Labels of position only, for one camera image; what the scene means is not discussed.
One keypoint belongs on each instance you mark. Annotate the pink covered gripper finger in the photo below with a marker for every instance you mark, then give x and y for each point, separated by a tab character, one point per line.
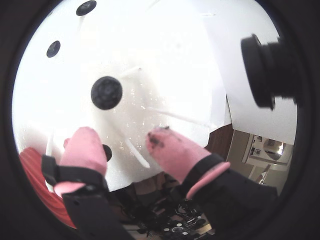
175	152
85	150

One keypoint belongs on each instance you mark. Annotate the dark blueberry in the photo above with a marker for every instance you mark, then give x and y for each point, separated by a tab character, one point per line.
53	49
86	8
108	153
106	93

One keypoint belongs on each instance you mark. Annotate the white foam base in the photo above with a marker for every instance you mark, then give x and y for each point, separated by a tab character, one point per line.
140	120

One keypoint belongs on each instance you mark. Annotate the white board wall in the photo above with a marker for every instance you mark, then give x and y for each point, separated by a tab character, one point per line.
250	120

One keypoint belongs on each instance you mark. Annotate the black camera lens knob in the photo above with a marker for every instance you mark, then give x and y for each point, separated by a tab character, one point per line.
257	70

